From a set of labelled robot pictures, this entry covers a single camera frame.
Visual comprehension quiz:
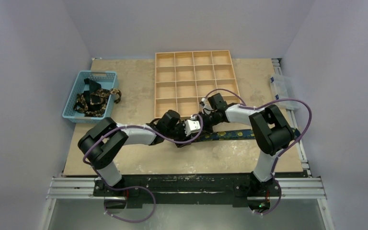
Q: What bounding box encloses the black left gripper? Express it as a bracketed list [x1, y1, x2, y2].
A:
[165, 120, 193, 147]

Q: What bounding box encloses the blue floral tie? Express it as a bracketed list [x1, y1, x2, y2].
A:
[192, 126, 301, 143]

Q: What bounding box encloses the wooden compartment tray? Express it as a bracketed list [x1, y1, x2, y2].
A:
[154, 50, 241, 118]

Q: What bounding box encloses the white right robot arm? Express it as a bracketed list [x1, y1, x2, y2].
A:
[199, 93, 295, 195]

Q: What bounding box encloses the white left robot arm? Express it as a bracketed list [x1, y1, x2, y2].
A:
[77, 110, 204, 196]

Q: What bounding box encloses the leopard print tie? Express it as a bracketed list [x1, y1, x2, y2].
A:
[73, 88, 122, 117]

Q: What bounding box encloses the blue plastic basket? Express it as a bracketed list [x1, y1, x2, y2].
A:
[62, 70, 122, 123]

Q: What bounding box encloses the clear plastic box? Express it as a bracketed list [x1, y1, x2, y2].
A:
[269, 74, 300, 110]

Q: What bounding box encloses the black tie in basket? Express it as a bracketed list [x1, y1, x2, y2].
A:
[82, 78, 101, 105]

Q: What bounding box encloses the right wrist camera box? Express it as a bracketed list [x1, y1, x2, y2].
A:
[199, 97, 209, 108]

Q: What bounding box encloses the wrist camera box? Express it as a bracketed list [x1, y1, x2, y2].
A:
[199, 97, 209, 108]
[184, 115, 202, 137]

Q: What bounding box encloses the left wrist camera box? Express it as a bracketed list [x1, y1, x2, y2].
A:
[184, 115, 202, 137]

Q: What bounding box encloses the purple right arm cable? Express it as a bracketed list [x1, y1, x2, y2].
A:
[203, 89, 312, 216]

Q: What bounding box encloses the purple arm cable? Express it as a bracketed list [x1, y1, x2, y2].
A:
[203, 89, 312, 216]
[82, 114, 204, 194]

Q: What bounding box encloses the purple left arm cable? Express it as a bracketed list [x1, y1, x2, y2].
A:
[82, 114, 204, 194]

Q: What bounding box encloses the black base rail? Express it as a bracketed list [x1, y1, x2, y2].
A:
[93, 172, 281, 211]

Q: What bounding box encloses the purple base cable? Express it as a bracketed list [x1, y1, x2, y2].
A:
[103, 186, 157, 223]

